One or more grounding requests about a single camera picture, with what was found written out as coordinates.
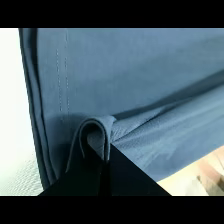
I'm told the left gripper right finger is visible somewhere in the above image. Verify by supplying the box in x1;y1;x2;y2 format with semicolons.
105;143;172;197

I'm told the blue garment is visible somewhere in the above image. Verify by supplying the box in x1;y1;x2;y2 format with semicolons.
18;27;224;190

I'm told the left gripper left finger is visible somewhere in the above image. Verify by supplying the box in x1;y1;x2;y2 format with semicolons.
37;133;107;197

